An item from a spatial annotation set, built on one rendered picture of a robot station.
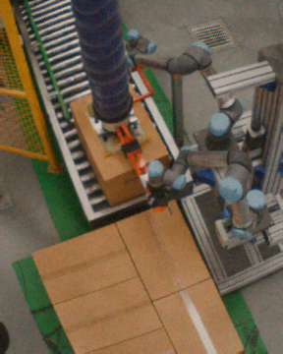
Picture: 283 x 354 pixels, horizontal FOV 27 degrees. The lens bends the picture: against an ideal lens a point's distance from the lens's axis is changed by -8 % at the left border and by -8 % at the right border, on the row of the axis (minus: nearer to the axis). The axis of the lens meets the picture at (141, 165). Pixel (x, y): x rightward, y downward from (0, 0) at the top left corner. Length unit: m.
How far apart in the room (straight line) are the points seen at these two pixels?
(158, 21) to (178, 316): 2.90
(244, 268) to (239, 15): 2.57
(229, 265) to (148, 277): 0.65
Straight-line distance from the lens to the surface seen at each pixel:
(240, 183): 2.73
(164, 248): 3.79
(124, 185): 3.69
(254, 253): 4.13
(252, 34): 5.46
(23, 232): 4.56
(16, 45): 3.43
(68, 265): 3.81
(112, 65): 3.03
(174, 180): 3.01
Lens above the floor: 4.10
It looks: 62 degrees down
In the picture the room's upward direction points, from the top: 7 degrees counter-clockwise
